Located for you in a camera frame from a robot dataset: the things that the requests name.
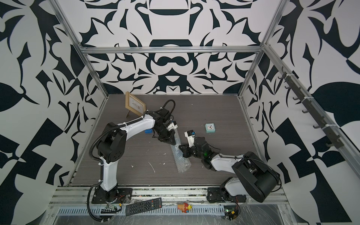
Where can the blue tape dispenser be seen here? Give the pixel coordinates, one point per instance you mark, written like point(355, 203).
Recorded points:
point(148, 131)

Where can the black electronics box green led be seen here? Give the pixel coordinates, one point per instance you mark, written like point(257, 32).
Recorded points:
point(232, 212)

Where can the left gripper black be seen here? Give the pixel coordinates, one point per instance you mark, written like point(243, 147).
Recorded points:
point(168, 139)

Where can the black remote control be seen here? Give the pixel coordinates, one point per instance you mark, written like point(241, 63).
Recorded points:
point(144, 206)

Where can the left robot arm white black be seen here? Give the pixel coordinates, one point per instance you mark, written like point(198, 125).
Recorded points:
point(109, 147)

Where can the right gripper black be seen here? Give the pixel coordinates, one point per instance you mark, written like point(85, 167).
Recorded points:
point(184, 151)

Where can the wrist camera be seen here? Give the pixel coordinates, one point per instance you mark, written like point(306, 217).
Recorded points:
point(172, 126)
point(190, 135)

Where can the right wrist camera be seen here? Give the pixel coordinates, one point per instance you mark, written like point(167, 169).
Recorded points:
point(190, 135)

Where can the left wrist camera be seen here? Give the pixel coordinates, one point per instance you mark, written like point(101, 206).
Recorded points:
point(172, 126)

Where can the small green circuit board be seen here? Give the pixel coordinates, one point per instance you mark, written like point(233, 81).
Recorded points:
point(109, 209)

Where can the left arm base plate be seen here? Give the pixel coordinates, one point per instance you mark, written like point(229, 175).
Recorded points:
point(116, 195)

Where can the clear bubble wrap sheet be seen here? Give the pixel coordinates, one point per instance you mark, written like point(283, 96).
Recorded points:
point(182, 164)

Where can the small red yellow toy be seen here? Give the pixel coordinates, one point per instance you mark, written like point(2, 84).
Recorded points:
point(184, 207)

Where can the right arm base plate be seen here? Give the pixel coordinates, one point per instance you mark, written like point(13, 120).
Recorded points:
point(220, 195)

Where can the small teal alarm clock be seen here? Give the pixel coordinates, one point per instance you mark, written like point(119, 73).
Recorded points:
point(210, 128)

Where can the black wall hook rail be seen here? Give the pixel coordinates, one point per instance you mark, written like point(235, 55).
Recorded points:
point(314, 109)

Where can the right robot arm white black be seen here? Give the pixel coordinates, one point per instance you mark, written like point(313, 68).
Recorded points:
point(253, 177)

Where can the wooden picture frame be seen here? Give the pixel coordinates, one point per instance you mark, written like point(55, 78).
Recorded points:
point(134, 105)

